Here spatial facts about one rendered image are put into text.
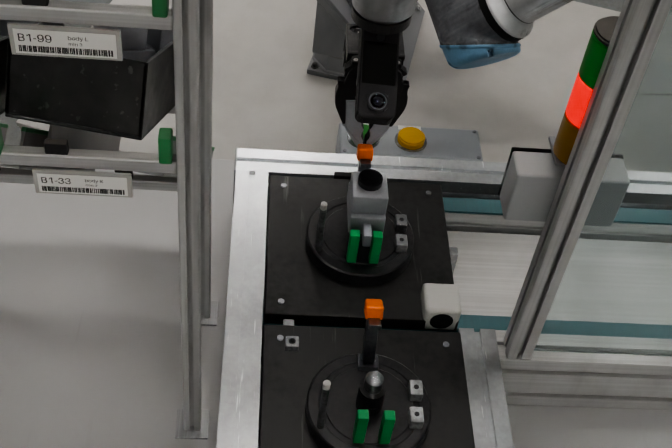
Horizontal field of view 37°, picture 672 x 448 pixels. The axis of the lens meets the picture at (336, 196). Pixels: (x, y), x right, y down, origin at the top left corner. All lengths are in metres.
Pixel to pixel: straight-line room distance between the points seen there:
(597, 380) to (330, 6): 0.72
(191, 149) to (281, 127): 0.74
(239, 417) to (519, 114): 0.80
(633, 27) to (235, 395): 0.60
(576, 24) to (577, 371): 0.87
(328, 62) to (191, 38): 0.91
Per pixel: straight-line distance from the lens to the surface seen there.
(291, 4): 1.89
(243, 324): 1.24
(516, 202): 1.09
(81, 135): 1.21
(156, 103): 0.98
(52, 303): 1.40
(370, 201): 1.22
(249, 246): 1.32
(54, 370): 1.33
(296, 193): 1.37
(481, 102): 1.74
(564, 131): 1.04
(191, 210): 0.95
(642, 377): 1.33
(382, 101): 1.17
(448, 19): 1.60
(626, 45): 0.93
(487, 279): 1.38
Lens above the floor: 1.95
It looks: 46 degrees down
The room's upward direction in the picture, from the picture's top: 8 degrees clockwise
